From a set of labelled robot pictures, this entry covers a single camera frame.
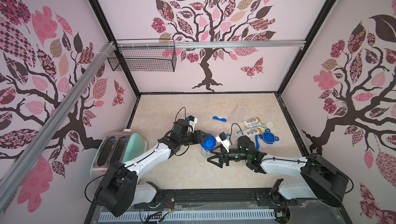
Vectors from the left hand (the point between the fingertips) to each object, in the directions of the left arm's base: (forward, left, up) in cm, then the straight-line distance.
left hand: (205, 139), depth 81 cm
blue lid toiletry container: (-5, 0, +1) cm, 5 cm away
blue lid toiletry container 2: (+26, -25, -12) cm, 38 cm away
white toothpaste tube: (+11, -22, -12) cm, 28 cm away
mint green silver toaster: (-6, +44, +5) cm, 45 cm away
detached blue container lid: (+8, -41, -13) cm, 44 cm away
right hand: (-9, -1, +1) cm, 9 cm away
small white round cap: (+17, -44, -11) cm, 48 cm away
